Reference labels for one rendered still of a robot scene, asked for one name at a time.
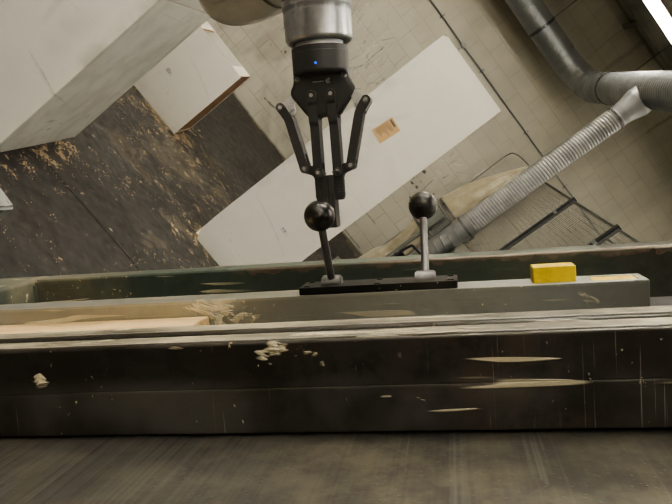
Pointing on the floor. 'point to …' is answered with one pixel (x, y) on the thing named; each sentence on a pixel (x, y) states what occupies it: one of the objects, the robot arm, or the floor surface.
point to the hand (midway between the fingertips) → (331, 201)
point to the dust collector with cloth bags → (446, 221)
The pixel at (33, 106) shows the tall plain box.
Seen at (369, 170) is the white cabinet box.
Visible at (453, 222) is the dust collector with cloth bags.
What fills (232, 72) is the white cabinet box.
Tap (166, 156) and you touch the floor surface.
